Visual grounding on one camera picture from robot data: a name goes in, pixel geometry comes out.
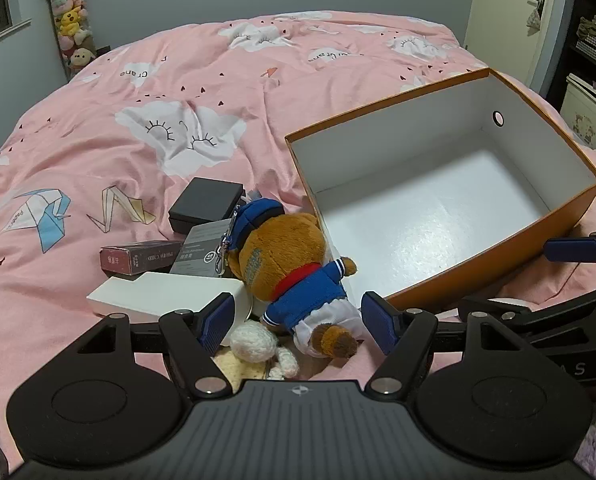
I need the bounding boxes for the brown teddy bear sailor plush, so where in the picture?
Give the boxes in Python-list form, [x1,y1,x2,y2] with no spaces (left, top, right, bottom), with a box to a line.
[217,199,366,359]

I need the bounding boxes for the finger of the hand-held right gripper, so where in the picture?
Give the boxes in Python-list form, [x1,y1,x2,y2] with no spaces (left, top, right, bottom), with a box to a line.
[458,285,596,332]
[544,227,596,281]

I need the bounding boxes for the grey packet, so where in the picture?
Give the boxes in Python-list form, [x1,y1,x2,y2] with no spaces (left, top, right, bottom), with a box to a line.
[169,220,239,278]

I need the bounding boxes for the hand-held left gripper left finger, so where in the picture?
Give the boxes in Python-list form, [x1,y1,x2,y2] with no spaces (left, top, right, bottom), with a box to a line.
[76,292,237,401]

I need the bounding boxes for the maroon box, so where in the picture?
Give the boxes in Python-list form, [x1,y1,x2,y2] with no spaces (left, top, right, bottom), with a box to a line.
[99,240,186,277]

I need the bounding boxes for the black box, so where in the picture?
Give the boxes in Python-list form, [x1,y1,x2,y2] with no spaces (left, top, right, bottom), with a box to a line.
[168,177,246,236]

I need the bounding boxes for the orange cardboard box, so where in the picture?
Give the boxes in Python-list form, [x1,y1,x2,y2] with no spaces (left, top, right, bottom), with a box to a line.
[284,67,596,311]

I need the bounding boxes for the white knitted toy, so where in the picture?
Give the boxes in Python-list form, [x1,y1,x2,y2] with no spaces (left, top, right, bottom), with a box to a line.
[228,321,301,381]

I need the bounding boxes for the stack of plush toys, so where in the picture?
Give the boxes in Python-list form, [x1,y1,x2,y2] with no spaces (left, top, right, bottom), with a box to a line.
[40,0,98,78]

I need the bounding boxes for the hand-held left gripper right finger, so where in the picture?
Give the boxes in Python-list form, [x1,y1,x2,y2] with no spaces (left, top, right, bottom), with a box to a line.
[360,290,523,401]

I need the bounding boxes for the cream cloth item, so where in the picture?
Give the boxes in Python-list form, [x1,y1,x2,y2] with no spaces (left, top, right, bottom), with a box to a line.
[212,350,271,393]

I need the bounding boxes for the white printed storage box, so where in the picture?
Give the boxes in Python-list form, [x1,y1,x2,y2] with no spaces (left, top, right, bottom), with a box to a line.
[560,72,596,148]

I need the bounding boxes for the cream door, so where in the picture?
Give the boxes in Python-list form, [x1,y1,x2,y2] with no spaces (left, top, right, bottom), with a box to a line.
[465,0,561,88]

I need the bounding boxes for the pink printed blanket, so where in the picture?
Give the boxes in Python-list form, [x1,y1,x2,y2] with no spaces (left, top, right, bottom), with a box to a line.
[0,10,596,461]

